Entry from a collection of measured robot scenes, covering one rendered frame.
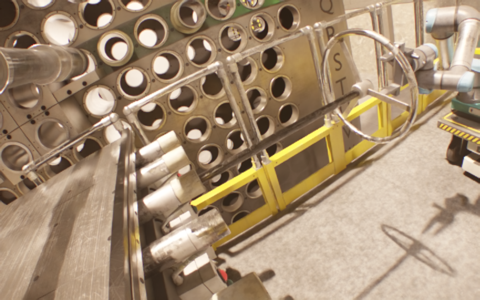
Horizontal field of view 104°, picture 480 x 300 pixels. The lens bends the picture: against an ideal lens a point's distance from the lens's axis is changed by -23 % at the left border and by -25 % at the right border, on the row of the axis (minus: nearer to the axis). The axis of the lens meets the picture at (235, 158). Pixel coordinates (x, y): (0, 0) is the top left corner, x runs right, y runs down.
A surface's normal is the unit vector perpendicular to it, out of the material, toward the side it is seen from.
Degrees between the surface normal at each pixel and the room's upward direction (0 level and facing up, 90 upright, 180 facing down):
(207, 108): 90
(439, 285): 0
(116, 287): 0
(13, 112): 90
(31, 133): 90
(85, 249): 0
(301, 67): 90
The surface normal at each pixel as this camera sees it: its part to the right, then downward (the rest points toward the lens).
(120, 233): -0.33, -0.80
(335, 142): 0.38, 0.38
